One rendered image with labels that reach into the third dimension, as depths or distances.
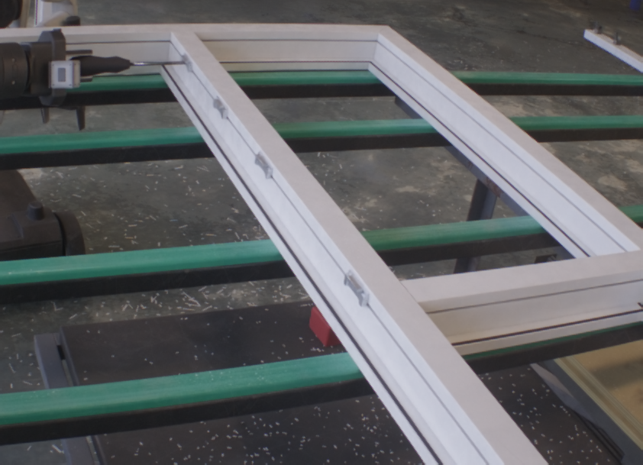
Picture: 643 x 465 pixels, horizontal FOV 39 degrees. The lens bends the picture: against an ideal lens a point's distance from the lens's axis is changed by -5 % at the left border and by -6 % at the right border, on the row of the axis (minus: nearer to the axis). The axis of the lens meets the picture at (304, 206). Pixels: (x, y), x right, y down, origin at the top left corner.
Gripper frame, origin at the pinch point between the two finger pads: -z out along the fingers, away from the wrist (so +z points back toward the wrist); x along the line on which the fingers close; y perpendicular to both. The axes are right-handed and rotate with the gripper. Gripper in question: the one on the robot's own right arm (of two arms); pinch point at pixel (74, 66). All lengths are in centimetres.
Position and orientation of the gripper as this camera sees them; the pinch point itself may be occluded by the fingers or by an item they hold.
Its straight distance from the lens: 156.0
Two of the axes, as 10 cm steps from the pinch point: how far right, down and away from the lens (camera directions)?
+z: -7.2, 1.2, -6.8
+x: 0.1, -9.8, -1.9
